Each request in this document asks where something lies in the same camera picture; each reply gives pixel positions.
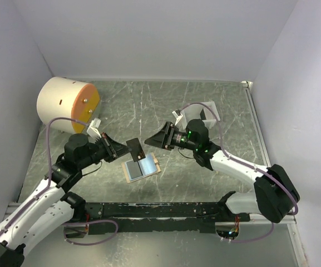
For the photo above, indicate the beige leather card holder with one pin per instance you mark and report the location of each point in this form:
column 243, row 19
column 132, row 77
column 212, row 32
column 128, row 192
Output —
column 149, row 166

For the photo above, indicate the cream cylinder with orange face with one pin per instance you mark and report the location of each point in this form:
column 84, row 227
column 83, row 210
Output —
column 62, row 97

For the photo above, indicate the dark credit card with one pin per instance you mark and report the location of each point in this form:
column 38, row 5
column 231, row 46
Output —
column 134, row 170
column 136, row 150

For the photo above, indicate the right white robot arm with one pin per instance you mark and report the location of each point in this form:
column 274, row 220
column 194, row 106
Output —
column 272, row 195

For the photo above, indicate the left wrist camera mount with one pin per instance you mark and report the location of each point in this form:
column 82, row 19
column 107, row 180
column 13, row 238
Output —
column 92, row 129

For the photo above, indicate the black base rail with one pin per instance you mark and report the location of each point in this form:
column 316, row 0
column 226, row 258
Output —
column 126, row 217

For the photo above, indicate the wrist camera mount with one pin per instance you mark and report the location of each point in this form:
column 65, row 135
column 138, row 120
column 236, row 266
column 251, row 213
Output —
column 92, row 129
column 178, row 117

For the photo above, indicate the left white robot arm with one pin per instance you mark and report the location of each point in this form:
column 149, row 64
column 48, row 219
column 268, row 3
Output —
column 52, row 203

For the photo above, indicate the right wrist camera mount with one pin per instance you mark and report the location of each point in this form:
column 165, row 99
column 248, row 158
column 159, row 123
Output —
column 178, row 117

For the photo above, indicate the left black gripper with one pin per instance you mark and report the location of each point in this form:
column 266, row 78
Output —
column 115, row 148

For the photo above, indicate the white card tray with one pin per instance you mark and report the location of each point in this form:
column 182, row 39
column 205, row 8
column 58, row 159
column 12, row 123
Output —
column 193, row 112

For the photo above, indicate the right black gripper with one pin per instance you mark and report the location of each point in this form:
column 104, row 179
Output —
column 163, row 138

